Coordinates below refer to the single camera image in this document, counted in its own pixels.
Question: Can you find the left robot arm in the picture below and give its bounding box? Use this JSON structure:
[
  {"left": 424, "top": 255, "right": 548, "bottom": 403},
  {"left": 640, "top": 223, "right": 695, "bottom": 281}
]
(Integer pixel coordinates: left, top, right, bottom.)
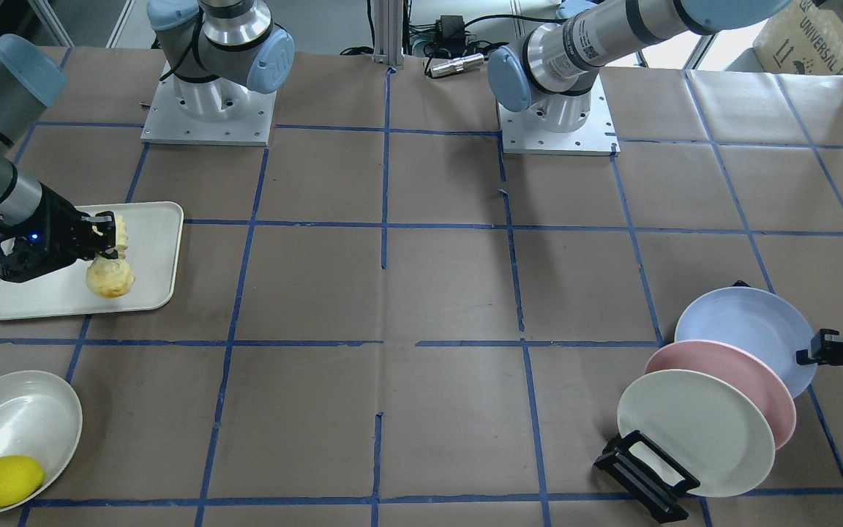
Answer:
[{"left": 487, "top": 1, "right": 843, "bottom": 367}]

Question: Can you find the cream round plate with lemon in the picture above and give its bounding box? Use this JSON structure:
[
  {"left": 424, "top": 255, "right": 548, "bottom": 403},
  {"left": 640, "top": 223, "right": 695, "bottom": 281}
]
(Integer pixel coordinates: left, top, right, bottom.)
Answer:
[{"left": 0, "top": 370, "right": 83, "bottom": 512}]

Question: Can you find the pink plate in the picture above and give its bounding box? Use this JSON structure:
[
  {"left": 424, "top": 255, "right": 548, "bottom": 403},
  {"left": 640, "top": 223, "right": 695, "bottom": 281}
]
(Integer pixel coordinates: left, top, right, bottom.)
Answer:
[{"left": 643, "top": 338, "right": 798, "bottom": 449}]

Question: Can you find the black dish rack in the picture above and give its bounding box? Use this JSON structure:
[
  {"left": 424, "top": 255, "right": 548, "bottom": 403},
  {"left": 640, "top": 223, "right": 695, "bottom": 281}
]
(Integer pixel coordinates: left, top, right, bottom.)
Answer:
[{"left": 593, "top": 280, "right": 752, "bottom": 523}]

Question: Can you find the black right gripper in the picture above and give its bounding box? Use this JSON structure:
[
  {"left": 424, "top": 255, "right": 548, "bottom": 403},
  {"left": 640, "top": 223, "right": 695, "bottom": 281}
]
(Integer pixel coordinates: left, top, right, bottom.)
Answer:
[{"left": 0, "top": 186, "right": 121, "bottom": 283}]

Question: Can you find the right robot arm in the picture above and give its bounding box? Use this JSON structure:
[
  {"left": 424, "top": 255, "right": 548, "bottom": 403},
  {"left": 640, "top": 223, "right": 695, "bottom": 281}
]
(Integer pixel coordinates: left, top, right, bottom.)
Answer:
[{"left": 0, "top": 1, "right": 296, "bottom": 291}]

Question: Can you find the yellow lemon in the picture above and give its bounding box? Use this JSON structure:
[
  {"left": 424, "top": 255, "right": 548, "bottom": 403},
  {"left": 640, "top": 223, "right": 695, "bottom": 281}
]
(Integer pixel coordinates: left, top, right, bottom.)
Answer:
[{"left": 0, "top": 455, "right": 46, "bottom": 508}]

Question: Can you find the yellow bread roll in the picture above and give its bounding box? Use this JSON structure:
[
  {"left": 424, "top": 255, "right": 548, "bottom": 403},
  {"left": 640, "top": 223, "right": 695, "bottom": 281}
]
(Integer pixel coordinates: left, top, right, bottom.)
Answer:
[{"left": 85, "top": 214, "right": 136, "bottom": 298}]

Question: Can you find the cream rectangular tray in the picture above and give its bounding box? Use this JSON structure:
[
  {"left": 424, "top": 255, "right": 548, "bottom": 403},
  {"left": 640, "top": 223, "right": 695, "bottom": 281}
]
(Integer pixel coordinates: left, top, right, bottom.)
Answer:
[{"left": 0, "top": 201, "right": 184, "bottom": 321}]

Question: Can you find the light blue plate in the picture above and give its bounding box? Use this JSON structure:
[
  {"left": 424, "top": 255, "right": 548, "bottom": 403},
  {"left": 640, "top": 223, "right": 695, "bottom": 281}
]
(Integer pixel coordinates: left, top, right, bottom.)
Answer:
[{"left": 675, "top": 286, "right": 817, "bottom": 398}]

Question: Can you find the cream plate in rack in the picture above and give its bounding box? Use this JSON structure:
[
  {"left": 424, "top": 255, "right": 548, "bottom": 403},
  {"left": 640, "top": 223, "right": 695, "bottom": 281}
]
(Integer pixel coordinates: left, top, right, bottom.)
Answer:
[{"left": 616, "top": 368, "right": 776, "bottom": 498}]

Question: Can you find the aluminium frame post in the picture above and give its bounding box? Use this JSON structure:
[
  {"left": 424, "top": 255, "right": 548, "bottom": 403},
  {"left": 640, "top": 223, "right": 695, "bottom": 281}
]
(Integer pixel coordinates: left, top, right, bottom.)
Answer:
[{"left": 369, "top": 1, "right": 408, "bottom": 70}]

